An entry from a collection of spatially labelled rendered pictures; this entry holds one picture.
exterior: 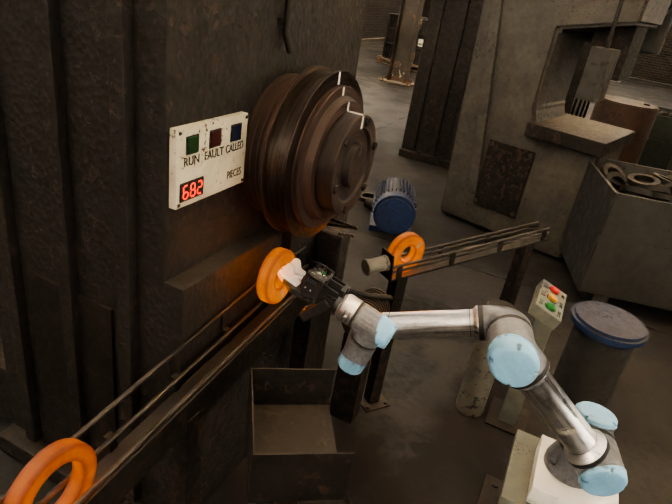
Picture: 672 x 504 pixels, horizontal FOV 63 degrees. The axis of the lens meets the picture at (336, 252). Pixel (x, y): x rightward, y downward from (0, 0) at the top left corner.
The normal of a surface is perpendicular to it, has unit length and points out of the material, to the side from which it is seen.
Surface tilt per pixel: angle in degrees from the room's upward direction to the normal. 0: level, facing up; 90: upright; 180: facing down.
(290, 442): 5
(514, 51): 90
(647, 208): 90
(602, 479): 96
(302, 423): 5
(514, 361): 86
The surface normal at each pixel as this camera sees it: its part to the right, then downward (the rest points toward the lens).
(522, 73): -0.64, 0.26
